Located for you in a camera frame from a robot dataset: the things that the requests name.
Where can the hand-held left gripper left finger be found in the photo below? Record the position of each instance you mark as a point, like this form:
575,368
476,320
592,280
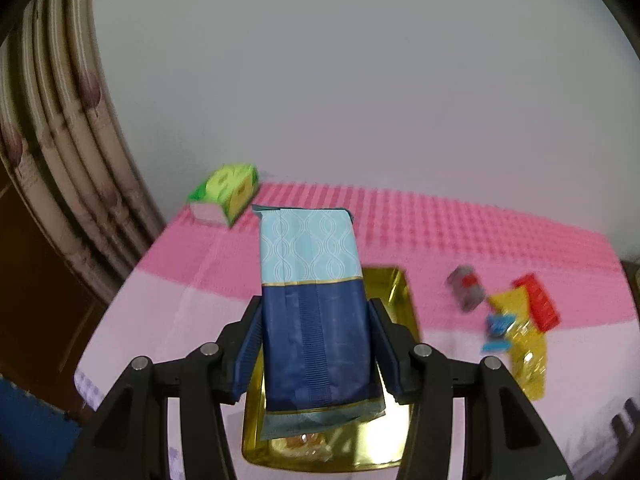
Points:
247,365

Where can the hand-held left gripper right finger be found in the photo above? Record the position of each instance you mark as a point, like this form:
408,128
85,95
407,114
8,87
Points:
387,360

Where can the gold lined tin box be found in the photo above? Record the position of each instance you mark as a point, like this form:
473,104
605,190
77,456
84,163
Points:
390,290

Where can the blue snack packet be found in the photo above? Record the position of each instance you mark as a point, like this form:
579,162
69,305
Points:
315,320

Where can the clear nut snack packet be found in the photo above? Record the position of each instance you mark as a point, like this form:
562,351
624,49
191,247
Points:
310,447

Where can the grey and red snack packet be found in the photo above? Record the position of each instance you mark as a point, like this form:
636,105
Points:
465,287

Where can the small blue candy packet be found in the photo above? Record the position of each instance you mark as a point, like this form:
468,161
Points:
497,330

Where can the yellow snack packet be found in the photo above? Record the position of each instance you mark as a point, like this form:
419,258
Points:
512,305
530,360

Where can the pink and purple checked tablecloth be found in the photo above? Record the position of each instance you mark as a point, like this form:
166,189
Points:
450,230

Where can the green tissue box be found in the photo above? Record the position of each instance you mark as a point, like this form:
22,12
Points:
227,185

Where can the brown wooden door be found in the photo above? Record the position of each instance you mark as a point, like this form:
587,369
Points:
40,310

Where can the blue foam mat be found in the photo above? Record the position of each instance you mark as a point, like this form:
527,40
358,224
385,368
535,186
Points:
30,425

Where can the beige patterned curtain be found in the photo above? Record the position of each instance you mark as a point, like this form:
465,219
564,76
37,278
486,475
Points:
75,135

